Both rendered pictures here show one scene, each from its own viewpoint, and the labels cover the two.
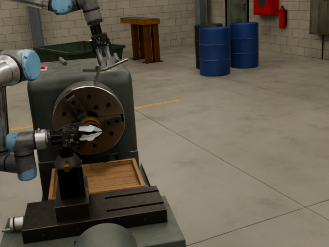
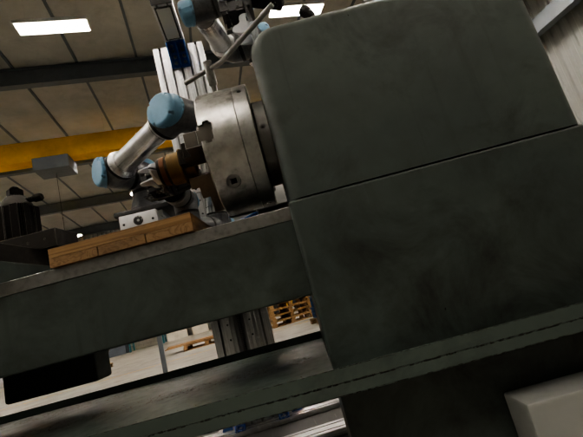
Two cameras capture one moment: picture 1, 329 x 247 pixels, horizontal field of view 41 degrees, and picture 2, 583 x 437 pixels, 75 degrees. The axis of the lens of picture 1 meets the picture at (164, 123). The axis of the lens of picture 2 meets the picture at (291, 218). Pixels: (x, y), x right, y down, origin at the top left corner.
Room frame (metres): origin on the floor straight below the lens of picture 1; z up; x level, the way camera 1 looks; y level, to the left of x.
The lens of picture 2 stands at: (2.14, -0.56, 0.69)
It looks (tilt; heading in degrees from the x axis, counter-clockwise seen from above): 11 degrees up; 100
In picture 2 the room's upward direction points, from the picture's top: 15 degrees counter-clockwise
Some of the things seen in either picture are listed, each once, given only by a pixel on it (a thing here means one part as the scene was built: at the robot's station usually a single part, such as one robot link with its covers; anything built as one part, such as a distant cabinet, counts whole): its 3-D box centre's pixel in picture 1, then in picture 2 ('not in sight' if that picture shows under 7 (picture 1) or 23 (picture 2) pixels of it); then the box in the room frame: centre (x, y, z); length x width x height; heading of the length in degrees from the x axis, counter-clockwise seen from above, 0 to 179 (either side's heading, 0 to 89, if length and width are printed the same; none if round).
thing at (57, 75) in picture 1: (82, 102); (383, 124); (2.28, 0.43, 1.06); 0.59 x 0.48 x 0.39; 10
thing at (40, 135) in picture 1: (42, 138); (175, 192); (1.63, 0.48, 1.08); 0.08 x 0.05 x 0.08; 10
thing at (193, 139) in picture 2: (110, 120); (196, 147); (1.83, 0.23, 1.08); 0.12 x 0.11 x 0.05; 100
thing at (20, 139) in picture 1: (21, 142); (184, 200); (1.62, 0.56, 1.08); 0.11 x 0.08 x 0.09; 100
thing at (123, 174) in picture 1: (96, 181); (154, 249); (1.64, 0.29, 0.89); 0.36 x 0.30 x 0.04; 100
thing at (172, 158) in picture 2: (90, 128); (178, 168); (1.74, 0.31, 1.08); 0.09 x 0.09 x 0.09; 11
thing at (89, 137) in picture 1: (90, 137); (151, 181); (1.66, 0.30, 1.06); 0.09 x 0.06 x 0.03; 100
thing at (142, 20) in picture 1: (140, 38); not in sight; (11.04, 0.46, 0.50); 1.61 x 0.44 x 1.00; 24
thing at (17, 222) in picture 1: (13, 224); not in sight; (1.21, 0.48, 0.95); 0.07 x 0.04 x 0.04; 100
